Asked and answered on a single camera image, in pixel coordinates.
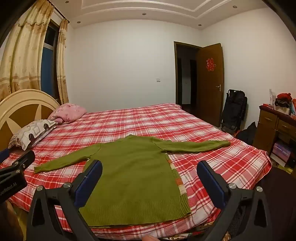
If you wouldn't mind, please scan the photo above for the green knit sweater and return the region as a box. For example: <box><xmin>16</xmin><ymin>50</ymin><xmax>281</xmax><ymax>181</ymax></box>
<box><xmin>35</xmin><ymin>135</ymin><xmax>230</xmax><ymax>227</ymax></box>

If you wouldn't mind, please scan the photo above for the red clothes pile on dresser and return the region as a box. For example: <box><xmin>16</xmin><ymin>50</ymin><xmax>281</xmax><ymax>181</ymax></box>
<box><xmin>274</xmin><ymin>93</ymin><xmax>292</xmax><ymax>108</ymax></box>

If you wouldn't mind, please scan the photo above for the white brown patterned pillow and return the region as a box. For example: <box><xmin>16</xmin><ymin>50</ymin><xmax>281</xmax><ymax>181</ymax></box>
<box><xmin>8</xmin><ymin>120</ymin><xmax>58</xmax><ymax>151</ymax></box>

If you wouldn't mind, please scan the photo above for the cream wooden headboard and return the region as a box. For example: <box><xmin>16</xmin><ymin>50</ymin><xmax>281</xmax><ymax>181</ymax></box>
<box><xmin>0</xmin><ymin>89</ymin><xmax>60</xmax><ymax>151</ymax></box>

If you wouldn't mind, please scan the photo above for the black bag on floor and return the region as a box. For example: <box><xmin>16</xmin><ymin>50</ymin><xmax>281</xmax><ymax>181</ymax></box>
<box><xmin>235</xmin><ymin>121</ymin><xmax>257</xmax><ymax>146</ymax></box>

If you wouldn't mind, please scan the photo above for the pink floral pillow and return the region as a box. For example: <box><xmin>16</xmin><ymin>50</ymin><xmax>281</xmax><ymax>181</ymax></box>
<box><xmin>48</xmin><ymin>103</ymin><xmax>87</xmax><ymax>124</ymax></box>

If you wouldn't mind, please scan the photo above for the brown wooden dresser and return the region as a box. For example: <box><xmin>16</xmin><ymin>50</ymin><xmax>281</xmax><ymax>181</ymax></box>
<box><xmin>253</xmin><ymin>105</ymin><xmax>295</xmax><ymax>163</ymax></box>

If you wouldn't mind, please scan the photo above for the red white plaid bed sheet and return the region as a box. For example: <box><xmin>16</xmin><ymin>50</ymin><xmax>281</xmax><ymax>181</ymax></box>
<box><xmin>10</xmin><ymin>103</ymin><xmax>271</xmax><ymax>240</ymax></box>

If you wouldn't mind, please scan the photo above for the dark window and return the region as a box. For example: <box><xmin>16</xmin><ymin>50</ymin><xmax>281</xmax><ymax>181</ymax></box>
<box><xmin>41</xmin><ymin>20</ymin><xmax>60</xmax><ymax>101</ymax></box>

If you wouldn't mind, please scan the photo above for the black folded stroller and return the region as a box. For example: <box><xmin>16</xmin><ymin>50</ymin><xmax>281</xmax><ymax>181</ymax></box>
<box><xmin>221</xmin><ymin>89</ymin><xmax>247</xmax><ymax>135</ymax></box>

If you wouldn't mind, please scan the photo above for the beige curtain right panel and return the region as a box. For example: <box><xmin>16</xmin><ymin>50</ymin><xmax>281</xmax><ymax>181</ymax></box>
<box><xmin>56</xmin><ymin>19</ymin><xmax>69</xmax><ymax>104</ymax></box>

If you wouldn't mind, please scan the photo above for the beige curtain panel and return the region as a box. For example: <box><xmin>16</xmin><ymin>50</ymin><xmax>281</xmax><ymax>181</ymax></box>
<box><xmin>1</xmin><ymin>1</ymin><xmax>54</xmax><ymax>100</ymax></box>
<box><xmin>56</xmin><ymin>19</ymin><xmax>69</xmax><ymax>104</ymax></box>

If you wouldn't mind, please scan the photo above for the beige curtain left panel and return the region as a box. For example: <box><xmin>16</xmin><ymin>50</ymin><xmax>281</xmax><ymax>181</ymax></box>
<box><xmin>1</xmin><ymin>1</ymin><xmax>54</xmax><ymax>100</ymax></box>

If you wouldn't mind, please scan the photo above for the brown wooden door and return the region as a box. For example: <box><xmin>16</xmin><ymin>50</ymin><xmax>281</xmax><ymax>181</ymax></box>
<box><xmin>196</xmin><ymin>43</ymin><xmax>224</xmax><ymax>127</ymax></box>

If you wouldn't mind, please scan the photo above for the red paper door decoration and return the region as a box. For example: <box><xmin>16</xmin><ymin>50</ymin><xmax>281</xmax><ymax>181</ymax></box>
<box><xmin>206</xmin><ymin>58</ymin><xmax>216</xmax><ymax>71</ymax></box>

